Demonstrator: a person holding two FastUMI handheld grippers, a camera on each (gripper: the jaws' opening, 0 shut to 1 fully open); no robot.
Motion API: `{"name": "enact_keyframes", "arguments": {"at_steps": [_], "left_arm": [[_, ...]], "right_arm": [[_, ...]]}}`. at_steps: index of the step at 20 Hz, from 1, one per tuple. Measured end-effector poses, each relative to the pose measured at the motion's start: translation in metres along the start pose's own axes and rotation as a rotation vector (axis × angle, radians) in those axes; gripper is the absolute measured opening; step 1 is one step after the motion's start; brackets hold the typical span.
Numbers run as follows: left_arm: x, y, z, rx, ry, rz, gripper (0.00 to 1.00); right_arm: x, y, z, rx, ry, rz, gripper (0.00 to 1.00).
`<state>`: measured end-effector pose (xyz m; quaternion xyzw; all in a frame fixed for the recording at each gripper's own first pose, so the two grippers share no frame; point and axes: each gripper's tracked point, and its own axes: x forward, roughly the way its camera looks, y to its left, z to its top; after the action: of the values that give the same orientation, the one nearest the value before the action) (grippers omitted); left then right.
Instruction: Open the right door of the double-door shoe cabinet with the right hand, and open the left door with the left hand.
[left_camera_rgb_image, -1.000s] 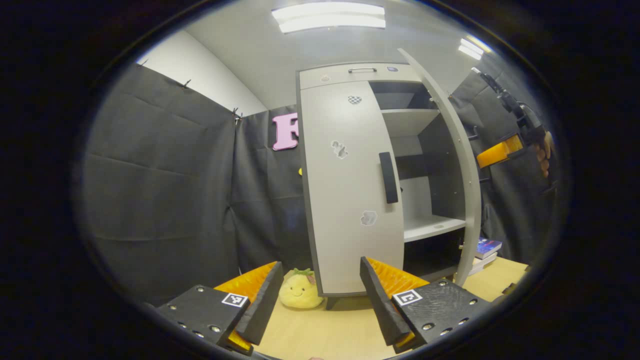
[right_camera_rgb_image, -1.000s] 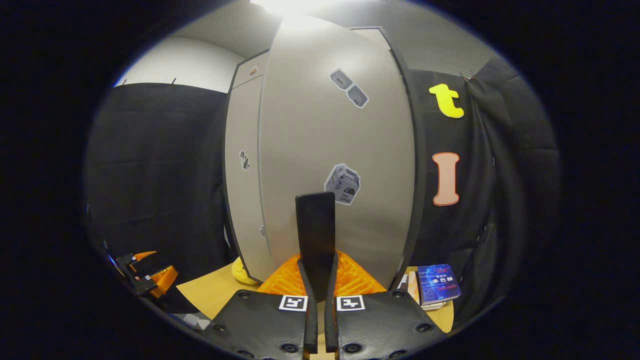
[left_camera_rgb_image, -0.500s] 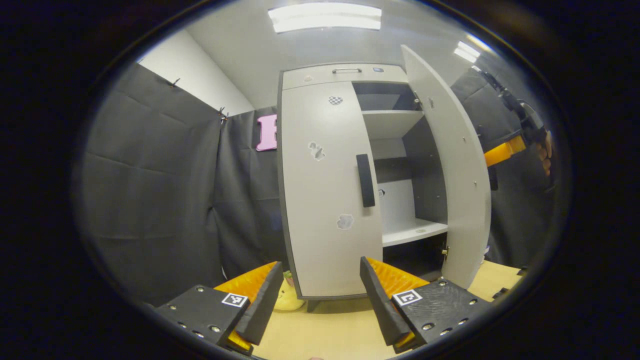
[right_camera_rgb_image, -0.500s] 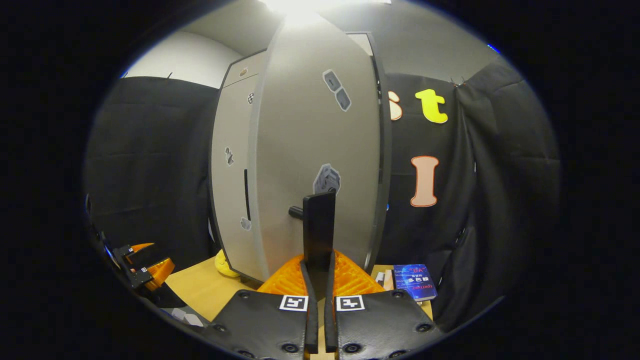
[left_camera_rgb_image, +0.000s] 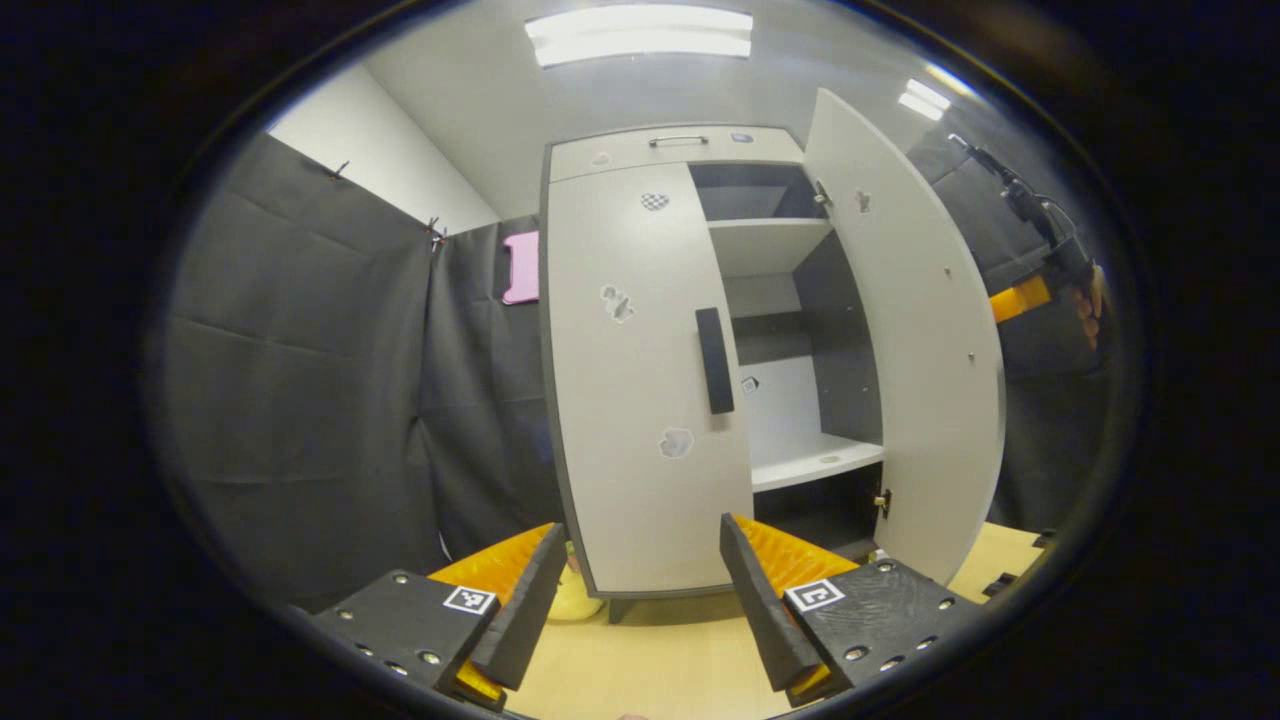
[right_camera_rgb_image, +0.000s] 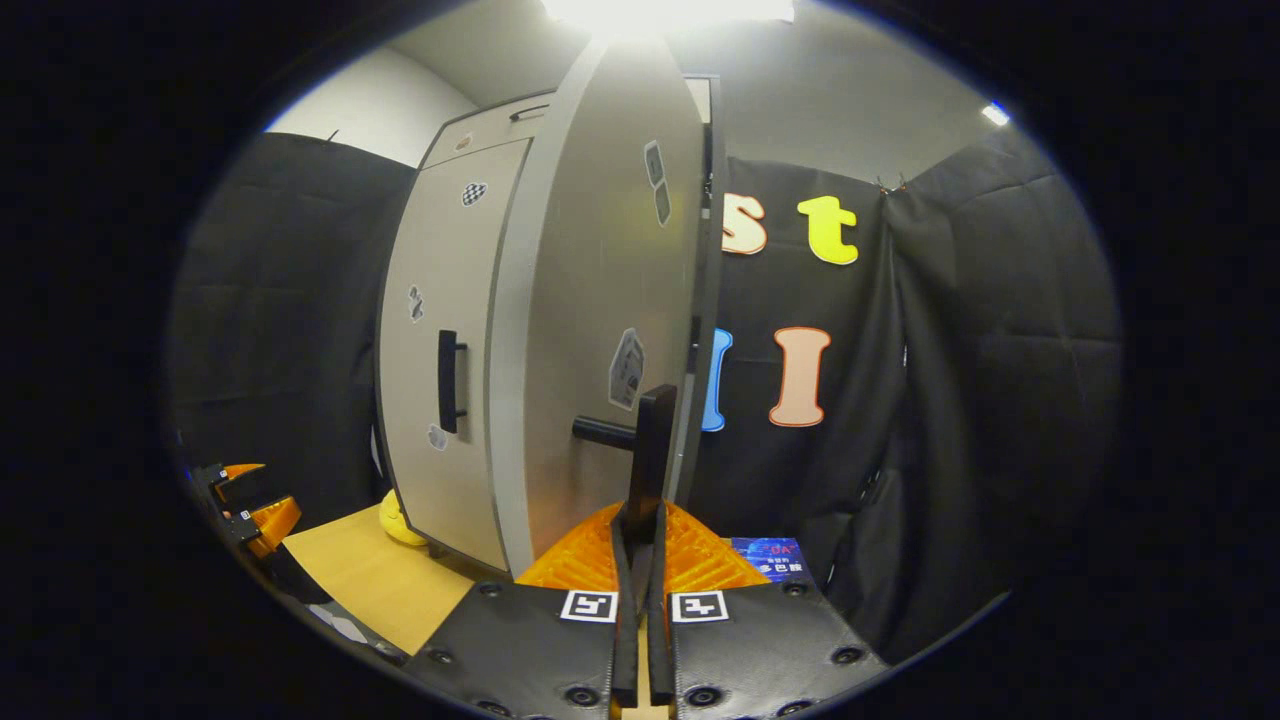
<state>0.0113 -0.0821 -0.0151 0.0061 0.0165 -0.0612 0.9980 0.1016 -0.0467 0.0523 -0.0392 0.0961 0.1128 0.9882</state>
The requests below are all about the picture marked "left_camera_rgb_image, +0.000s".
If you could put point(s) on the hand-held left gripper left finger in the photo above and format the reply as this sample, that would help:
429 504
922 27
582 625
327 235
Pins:
530 610

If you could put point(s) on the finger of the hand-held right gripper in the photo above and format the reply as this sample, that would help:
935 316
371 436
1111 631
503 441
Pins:
1020 299

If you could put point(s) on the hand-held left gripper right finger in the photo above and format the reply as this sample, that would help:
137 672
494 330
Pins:
760 610

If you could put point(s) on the grey shoe cabinet door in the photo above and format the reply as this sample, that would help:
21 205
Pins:
640 400
920 350

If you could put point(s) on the grey double-door shoe cabinet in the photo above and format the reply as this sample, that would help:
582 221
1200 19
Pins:
680 161

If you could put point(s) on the grey cabinet shelf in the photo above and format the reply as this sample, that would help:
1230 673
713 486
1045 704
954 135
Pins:
765 245
810 462

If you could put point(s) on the yellow soft toy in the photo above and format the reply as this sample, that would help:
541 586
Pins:
577 602

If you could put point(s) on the small ceiling light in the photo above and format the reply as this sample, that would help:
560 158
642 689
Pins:
922 100

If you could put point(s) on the large ceiling light panel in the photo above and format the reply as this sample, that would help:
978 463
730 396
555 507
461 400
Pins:
640 35

